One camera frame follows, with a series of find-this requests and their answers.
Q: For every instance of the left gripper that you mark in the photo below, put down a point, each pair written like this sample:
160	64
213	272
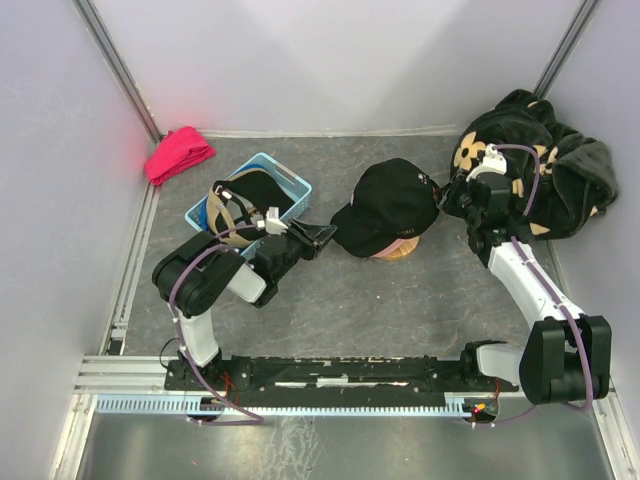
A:
311	236

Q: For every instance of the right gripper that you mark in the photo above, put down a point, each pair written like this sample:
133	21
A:
451	191

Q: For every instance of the blue perforated plastic basket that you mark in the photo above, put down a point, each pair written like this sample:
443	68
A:
293	185

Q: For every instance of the black NY cap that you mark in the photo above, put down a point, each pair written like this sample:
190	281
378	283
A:
393	199

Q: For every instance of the black and tan hat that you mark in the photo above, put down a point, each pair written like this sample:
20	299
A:
236	205

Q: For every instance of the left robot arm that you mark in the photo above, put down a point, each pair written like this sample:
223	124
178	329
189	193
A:
248	261

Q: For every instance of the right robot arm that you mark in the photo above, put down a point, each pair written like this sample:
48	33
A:
501	240

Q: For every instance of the wooden hat stand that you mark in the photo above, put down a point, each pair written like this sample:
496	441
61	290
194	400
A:
405	248

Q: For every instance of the black floral plush blanket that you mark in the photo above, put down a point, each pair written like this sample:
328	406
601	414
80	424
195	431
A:
573	175

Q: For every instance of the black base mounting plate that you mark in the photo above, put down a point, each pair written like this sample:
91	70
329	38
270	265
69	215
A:
347	382

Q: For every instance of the magenta cloth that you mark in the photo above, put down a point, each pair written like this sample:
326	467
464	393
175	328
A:
177	152

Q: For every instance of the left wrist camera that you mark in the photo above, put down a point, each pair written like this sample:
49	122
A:
271	223

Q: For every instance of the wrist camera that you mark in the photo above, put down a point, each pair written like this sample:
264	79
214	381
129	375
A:
492	162
271	223

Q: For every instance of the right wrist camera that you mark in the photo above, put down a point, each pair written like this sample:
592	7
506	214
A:
492	162

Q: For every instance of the right corner aluminium post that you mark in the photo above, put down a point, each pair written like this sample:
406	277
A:
566	45

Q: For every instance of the corner aluminium post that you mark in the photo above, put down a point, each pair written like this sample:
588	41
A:
91	17
566	45

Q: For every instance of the aluminium rail frame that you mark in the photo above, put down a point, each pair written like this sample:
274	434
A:
549	381

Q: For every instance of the left corner aluminium post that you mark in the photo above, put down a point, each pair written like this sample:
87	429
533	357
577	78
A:
91	17

